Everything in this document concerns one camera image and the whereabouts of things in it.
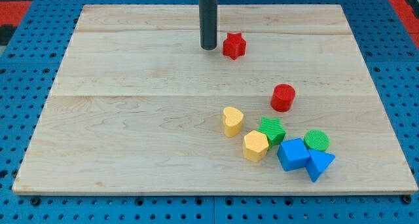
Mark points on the red star block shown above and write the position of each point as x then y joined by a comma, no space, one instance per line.
234,46

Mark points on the blue triangle block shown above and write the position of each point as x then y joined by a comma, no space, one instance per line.
318,162

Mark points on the red cylinder block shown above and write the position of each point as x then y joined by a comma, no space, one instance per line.
282,97

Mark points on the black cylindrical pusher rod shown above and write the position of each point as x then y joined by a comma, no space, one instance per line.
208,23

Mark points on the yellow heart block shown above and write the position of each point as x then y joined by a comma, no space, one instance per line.
232,121

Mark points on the green cylinder block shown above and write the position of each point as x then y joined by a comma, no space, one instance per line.
317,140

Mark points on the green star block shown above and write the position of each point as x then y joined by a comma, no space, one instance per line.
273,130

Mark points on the yellow hexagon block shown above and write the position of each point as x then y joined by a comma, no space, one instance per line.
255,146

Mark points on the blue cube block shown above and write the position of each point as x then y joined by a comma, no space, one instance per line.
293,154

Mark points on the light wooden board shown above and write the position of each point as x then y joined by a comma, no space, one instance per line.
136,106

